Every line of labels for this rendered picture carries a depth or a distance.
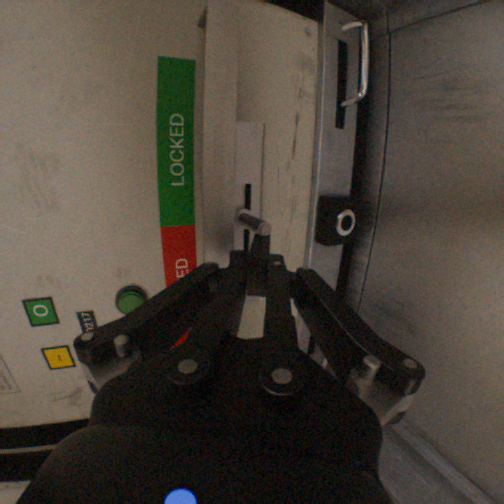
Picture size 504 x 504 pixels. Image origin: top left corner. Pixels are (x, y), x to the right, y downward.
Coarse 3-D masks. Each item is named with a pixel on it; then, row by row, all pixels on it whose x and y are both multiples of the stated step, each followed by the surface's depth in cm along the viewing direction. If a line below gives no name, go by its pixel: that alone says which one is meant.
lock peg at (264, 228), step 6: (240, 210) 25; (246, 210) 25; (234, 216) 25; (240, 216) 25; (246, 216) 24; (252, 216) 23; (234, 222) 25; (240, 222) 25; (246, 222) 23; (252, 222) 22; (258, 222) 21; (264, 222) 21; (240, 228) 26; (246, 228) 26; (252, 228) 22; (258, 228) 21; (264, 228) 21; (270, 228) 21; (264, 234) 21
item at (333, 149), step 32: (320, 32) 22; (320, 64) 23; (352, 64) 24; (320, 96) 24; (352, 96) 26; (320, 128) 25; (352, 128) 27; (320, 160) 27; (352, 160) 29; (320, 192) 28; (320, 256) 31
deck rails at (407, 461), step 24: (384, 0) 19; (408, 0) 18; (432, 0) 16; (456, 0) 14; (480, 0) 12; (408, 24) 19; (384, 432) 27; (408, 432) 24; (384, 456) 24; (408, 456) 23; (432, 456) 21; (384, 480) 21; (408, 480) 20; (432, 480) 19; (456, 480) 17
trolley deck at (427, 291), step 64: (448, 64) 17; (448, 128) 19; (384, 192) 27; (448, 192) 20; (384, 256) 28; (448, 256) 21; (384, 320) 29; (448, 320) 21; (448, 384) 21; (448, 448) 19
